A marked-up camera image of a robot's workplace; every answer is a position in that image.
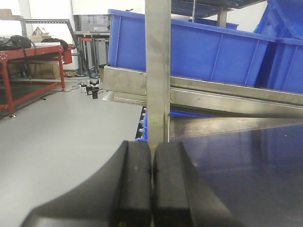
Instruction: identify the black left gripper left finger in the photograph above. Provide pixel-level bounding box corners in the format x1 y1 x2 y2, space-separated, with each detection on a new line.
21 141 152 227

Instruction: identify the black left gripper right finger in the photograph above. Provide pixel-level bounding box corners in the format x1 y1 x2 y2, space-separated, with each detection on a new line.
153 142 244 227

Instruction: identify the stainless steel workbench rack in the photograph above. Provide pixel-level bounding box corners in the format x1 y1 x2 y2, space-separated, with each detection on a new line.
104 0 303 145

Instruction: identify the black device on floor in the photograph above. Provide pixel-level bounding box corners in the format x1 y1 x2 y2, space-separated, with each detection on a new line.
80 79 100 99

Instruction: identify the blue bin centre left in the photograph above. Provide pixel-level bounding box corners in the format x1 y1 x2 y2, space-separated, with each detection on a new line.
108 9 274 86

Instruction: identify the blue bin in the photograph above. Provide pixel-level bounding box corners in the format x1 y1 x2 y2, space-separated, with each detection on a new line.
108 9 274 86
254 0 303 93

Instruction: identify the cardboard box under table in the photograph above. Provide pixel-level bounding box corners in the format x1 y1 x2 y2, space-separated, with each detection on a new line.
30 64 61 79

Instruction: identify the blue bin centre right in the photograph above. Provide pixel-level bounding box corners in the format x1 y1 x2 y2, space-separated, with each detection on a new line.
254 0 303 93

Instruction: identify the black bag on table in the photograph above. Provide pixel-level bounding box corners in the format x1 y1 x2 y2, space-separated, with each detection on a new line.
0 35 31 51

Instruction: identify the red metal frame table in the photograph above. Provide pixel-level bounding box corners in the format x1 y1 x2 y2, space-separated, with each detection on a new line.
0 44 76 119

